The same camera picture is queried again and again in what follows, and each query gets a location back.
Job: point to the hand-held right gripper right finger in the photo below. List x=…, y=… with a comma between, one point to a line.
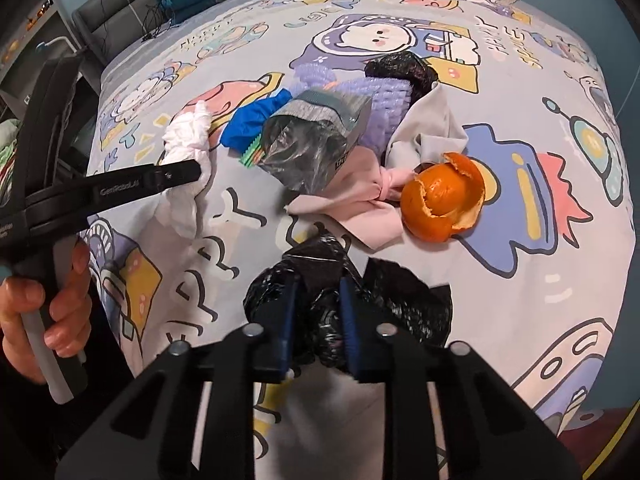
x=349, y=330

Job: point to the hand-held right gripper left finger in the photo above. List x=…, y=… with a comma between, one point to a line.
x=290, y=330

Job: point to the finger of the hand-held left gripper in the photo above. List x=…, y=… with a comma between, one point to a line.
x=150, y=180

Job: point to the white tissue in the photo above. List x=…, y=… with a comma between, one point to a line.
x=185, y=135

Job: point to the black plastic bag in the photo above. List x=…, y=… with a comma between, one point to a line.
x=320, y=280

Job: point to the pink and grey cloth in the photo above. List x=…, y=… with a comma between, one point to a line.
x=350, y=195

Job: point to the purple foam net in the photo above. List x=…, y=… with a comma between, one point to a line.
x=380, y=105

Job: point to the black bin with yellow rim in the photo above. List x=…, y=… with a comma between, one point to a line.
x=612, y=447

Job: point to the person's left hand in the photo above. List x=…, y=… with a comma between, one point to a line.
x=67, y=310

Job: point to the shelf unit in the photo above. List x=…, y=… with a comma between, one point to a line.
x=25, y=40

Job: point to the green striped wrapper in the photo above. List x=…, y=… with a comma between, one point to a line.
x=251, y=154

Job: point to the blue wrapper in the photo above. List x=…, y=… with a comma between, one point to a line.
x=250, y=122

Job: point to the grey padded headboard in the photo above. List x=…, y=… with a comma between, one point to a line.
x=105, y=20

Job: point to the grey plastic packaging bag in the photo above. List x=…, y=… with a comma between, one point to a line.
x=300, y=145

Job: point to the orange peel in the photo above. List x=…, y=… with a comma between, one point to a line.
x=435, y=200

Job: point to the cartoon printed bed sheet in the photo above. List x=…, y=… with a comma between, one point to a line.
x=500, y=285

